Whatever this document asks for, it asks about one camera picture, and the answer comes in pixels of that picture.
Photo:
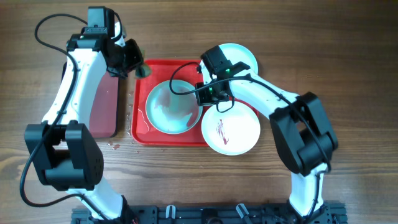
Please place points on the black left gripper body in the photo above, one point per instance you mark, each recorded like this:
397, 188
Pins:
126, 60

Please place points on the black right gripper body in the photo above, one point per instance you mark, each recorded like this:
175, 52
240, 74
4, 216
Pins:
210, 94

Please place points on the green cleaning sponge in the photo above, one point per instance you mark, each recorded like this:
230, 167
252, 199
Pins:
143, 71

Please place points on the mint plate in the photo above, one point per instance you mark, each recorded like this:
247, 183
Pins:
238, 53
230, 129
169, 111

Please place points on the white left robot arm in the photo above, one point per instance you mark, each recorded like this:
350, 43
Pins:
62, 150

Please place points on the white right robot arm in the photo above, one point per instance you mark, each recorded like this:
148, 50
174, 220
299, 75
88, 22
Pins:
303, 135

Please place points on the black water basin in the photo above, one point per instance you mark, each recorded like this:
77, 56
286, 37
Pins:
105, 105

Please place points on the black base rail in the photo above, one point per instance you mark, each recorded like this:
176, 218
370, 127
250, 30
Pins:
329, 212

